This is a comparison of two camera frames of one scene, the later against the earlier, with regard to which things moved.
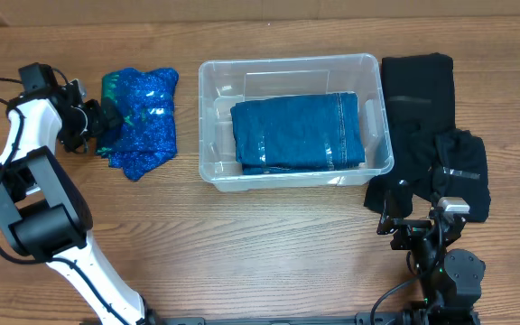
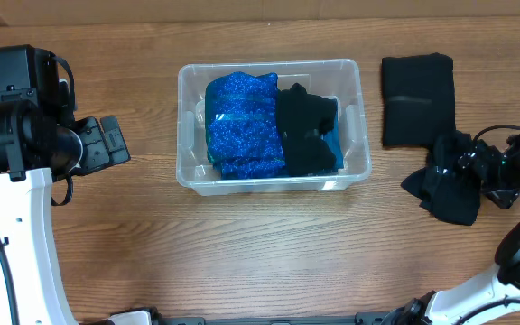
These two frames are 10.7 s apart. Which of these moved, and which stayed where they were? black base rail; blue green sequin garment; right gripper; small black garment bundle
Moved: small black garment bundle; right gripper; blue green sequin garment
Stayed: black base rail
